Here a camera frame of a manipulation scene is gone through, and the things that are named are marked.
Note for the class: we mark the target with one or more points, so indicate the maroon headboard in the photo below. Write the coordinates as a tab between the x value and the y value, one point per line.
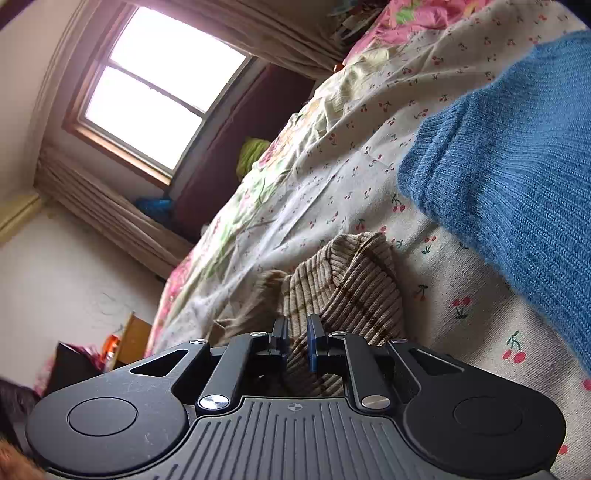
221	161

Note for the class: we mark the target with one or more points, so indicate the floral bedsheet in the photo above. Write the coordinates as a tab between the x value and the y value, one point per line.
240	194

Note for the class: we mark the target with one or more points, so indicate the pile of colourful clutter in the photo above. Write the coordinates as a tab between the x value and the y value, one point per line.
355	18

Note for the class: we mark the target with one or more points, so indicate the brown fuzzy cloth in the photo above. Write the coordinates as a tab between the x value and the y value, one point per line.
11	466

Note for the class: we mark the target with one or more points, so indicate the window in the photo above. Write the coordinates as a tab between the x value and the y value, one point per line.
152	92

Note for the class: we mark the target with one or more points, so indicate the green cloth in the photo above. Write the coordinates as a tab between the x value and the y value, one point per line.
251	157

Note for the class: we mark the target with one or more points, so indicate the pink floral quilt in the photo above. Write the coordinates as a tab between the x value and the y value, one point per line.
406	23

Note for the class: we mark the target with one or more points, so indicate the wooden nightstand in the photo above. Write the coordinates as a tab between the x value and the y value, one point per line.
136	337

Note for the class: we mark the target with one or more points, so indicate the orange clutter on nightstand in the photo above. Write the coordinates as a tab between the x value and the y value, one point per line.
111	348

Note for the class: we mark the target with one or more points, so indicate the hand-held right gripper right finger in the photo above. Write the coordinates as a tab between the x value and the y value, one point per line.
313	344

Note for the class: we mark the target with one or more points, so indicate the blue knit sweater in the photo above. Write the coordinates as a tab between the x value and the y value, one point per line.
508	184

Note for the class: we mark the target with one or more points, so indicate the beige striped ribbed sweater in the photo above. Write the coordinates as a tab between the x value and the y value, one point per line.
364	295

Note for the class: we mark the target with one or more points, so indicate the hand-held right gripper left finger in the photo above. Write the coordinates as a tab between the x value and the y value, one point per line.
280	339

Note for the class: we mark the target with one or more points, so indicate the dark cloth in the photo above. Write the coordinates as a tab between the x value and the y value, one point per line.
16	415

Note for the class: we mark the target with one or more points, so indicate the blue plastic bag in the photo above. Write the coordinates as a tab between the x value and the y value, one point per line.
154	207

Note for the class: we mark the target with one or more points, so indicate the dark bag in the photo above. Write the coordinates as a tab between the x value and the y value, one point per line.
78	369

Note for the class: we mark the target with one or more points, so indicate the cherry print bedsheet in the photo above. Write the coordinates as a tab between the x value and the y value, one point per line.
369	152

